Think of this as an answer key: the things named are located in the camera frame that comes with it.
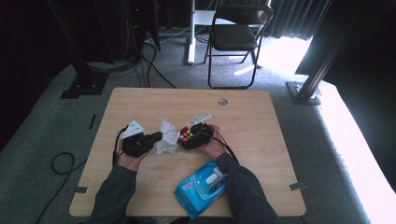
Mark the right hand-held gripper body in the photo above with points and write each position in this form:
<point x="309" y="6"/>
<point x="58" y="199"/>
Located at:
<point x="202" y="135"/>

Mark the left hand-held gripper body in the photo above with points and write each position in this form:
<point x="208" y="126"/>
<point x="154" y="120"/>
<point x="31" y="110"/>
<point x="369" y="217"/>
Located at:
<point x="135" y="144"/>

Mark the white wet wipe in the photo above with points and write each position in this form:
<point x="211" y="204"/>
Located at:
<point x="168" y="137"/>

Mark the blue wet wipe pack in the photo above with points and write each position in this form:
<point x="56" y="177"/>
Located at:
<point x="193" y="196"/>

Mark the person's right hand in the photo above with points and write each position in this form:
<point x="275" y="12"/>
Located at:
<point x="216" y="147"/>

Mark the person's left hand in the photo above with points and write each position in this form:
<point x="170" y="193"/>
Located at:
<point x="130" y="163"/>

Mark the grey round table grommet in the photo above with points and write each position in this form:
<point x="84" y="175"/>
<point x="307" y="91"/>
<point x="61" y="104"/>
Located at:
<point x="222" y="101"/>

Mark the grey tape piece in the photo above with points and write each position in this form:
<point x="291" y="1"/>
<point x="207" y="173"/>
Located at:
<point x="80" y="189"/>
<point x="297" y="186"/>

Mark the black metal stand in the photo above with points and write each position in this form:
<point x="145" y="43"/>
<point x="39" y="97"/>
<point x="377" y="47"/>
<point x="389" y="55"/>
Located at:
<point x="84" y="77"/>
<point x="308" y="90"/>

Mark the black folding chair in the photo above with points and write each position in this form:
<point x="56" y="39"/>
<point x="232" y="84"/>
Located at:
<point x="233" y="37"/>

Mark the dark equipment rack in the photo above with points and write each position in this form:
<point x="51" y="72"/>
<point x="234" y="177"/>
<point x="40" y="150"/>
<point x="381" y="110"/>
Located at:
<point x="140" y="28"/>

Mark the dark curtain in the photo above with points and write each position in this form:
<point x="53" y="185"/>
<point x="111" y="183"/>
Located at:
<point x="292" y="18"/>

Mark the white desk frame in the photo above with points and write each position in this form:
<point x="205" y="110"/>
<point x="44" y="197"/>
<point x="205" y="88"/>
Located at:
<point x="191" y="37"/>

